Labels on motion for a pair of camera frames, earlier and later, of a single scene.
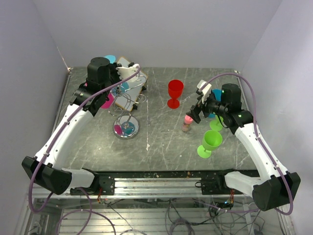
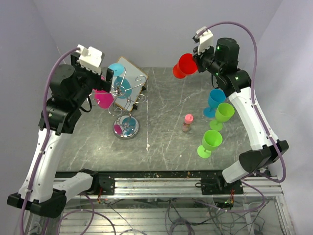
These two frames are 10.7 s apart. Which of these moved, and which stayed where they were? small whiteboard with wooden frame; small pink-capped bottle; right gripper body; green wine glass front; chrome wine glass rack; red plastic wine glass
Moved: red plastic wine glass; right gripper body
Stayed: green wine glass front; small whiteboard with wooden frame; chrome wine glass rack; small pink-capped bottle
